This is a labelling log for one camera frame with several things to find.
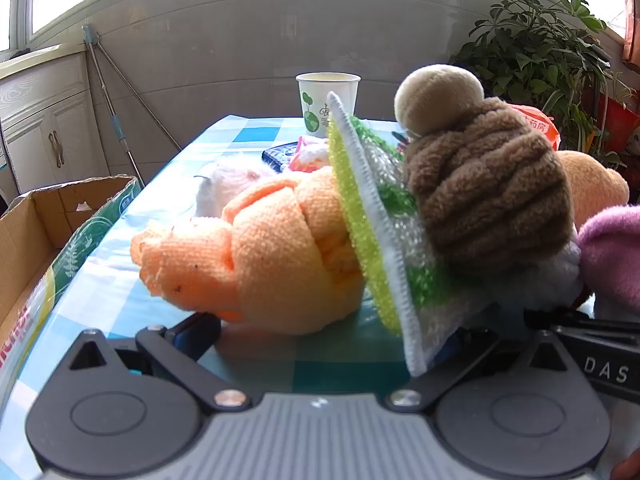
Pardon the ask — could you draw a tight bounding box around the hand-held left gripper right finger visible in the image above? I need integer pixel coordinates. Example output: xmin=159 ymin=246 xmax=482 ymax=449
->
xmin=387 ymin=329 xmax=584 ymax=412

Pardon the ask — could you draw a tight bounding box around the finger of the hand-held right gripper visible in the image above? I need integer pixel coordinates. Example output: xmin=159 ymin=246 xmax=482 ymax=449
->
xmin=524 ymin=309 xmax=597 ymax=329

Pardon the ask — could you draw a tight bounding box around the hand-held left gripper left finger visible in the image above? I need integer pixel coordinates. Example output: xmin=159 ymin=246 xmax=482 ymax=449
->
xmin=67 ymin=311 xmax=252 ymax=414

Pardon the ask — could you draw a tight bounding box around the white fluffy plush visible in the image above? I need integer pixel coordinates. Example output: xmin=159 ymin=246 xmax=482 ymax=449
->
xmin=480 ymin=244 xmax=584 ymax=312

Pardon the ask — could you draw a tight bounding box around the purple plush toy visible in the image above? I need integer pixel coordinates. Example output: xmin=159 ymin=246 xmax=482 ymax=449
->
xmin=575 ymin=203 xmax=640 ymax=317

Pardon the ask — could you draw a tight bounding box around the orange knit towel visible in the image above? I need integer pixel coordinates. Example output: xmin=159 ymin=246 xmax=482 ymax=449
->
xmin=131 ymin=165 xmax=381 ymax=337

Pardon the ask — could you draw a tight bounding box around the orange plush toy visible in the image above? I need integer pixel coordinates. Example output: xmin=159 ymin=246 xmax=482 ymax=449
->
xmin=555 ymin=150 xmax=630 ymax=231

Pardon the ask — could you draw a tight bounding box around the green and white scouring cloth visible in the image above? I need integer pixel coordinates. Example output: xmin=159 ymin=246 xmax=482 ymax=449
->
xmin=325 ymin=91 xmax=493 ymax=378

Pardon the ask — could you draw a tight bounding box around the white and pink plush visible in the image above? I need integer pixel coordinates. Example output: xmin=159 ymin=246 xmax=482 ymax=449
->
xmin=194 ymin=157 xmax=282 ymax=219

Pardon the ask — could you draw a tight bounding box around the brown knit plush with pompom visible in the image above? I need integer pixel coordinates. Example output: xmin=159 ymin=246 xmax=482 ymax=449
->
xmin=394 ymin=64 xmax=577 ymax=277

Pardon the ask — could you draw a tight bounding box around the cardboard box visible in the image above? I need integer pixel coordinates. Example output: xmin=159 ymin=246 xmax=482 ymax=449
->
xmin=0 ymin=175 xmax=144 ymax=411

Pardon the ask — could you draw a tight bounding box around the blue checked tablecloth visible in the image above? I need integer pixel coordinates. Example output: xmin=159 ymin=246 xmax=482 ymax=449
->
xmin=0 ymin=114 xmax=451 ymax=480

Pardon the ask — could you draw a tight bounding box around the orange snack packet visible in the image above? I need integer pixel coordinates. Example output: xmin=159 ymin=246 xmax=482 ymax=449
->
xmin=505 ymin=102 xmax=561 ymax=153

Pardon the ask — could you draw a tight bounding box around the blue packet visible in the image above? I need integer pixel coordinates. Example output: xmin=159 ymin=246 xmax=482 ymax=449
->
xmin=262 ymin=142 xmax=304 ymax=174

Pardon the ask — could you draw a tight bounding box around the red flowerpot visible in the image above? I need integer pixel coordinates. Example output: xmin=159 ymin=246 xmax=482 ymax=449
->
xmin=597 ymin=95 xmax=640 ymax=162

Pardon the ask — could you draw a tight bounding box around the pink and white packet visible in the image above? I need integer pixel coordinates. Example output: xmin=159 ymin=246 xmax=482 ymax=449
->
xmin=287 ymin=136 xmax=334 ymax=174

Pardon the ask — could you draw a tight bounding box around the mop with blue grip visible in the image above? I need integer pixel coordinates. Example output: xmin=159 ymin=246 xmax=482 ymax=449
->
xmin=82 ymin=25 xmax=147 ymax=187

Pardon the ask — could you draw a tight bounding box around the thin metal pole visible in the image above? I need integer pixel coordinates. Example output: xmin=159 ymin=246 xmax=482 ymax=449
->
xmin=95 ymin=40 xmax=184 ymax=154

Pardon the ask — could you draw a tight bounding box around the white cabinet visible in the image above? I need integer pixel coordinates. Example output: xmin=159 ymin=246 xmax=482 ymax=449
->
xmin=0 ymin=50 xmax=109 ymax=202

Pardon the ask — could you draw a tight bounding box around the white paper cup green print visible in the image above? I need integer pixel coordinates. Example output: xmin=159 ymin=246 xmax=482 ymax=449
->
xmin=296 ymin=72 xmax=362 ymax=139

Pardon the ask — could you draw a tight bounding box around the green potted plant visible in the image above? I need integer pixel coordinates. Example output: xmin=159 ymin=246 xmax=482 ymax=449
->
xmin=447 ymin=0 xmax=637 ymax=172

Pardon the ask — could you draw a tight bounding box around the orange hanging cloth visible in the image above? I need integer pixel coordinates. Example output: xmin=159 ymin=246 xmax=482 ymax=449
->
xmin=620 ymin=0 xmax=640 ymax=68

